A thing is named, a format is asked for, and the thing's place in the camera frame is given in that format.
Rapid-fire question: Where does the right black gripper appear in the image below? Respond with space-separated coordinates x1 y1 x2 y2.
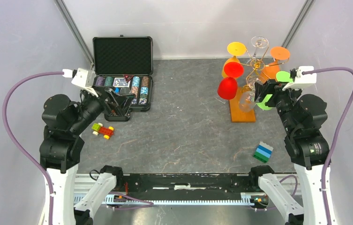
254 77 305 133

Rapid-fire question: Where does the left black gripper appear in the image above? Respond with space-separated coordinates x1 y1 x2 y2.
69 83 136 133

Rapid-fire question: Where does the clear wine glass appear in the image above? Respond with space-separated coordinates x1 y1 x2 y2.
239 76 263 113

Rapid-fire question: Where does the red wine glass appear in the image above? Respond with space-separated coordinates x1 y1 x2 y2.
217 62 244 100

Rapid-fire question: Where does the yellow wine glass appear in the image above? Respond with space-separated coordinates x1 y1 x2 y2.
221 42 247 79

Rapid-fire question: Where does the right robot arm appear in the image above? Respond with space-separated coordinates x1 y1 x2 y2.
248 79 336 225

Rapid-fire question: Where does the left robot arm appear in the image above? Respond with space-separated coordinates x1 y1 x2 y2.
39 87 135 225

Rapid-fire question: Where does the orange wine glass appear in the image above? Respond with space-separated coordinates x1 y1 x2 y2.
261 46 291 81

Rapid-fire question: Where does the green wine glass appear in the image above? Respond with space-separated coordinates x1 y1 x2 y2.
256 71 293 111

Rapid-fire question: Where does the clear glass on rack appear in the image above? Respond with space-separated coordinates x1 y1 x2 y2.
251 36 269 60

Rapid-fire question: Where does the toy brick car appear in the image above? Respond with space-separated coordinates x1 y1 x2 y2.
91 123 114 140

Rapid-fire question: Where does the black poker chip case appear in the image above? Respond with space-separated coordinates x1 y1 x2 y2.
93 35 154 112

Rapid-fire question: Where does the blue green brick stack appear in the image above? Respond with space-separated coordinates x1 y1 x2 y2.
253 142 274 163

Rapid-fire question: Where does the gold wire glass rack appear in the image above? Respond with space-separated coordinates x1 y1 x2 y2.
229 46 290 123

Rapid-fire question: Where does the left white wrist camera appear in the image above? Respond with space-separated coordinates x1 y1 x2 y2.
62 68 98 97

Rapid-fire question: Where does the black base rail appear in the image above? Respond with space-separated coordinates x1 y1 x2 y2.
74 172 301 207

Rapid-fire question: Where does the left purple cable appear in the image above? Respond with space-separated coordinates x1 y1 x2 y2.
2 71 65 225

